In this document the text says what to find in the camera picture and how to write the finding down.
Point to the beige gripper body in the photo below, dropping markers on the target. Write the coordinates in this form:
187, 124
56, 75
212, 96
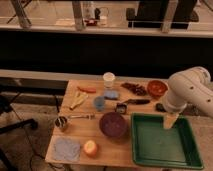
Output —
169, 120

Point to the yellow banana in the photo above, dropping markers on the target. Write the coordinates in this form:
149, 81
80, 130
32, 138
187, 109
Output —
79, 98

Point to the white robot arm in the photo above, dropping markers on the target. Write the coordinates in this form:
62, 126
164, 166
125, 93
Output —
187, 86

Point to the blue plastic cup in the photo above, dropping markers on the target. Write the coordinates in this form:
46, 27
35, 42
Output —
99, 103

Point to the white paper cup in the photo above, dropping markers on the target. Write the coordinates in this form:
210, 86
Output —
109, 79

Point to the black rectangular block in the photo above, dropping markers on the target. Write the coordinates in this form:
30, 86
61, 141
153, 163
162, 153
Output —
159, 107

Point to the green plastic tray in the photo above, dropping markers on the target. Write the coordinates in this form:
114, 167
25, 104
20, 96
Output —
154, 146

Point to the dark red grapes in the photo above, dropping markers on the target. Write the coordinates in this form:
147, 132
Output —
135, 88

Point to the small black square box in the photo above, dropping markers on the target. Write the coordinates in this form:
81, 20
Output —
121, 108

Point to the purple bowl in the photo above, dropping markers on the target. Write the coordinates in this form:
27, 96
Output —
113, 125

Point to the blue sponge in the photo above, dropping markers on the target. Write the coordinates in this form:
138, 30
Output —
111, 94

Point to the orange carrot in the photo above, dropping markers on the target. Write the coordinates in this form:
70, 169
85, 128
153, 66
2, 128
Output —
87, 90

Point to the orange apple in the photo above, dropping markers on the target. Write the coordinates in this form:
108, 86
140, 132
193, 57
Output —
90, 148

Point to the blue cloth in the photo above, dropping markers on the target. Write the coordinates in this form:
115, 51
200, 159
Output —
65, 149

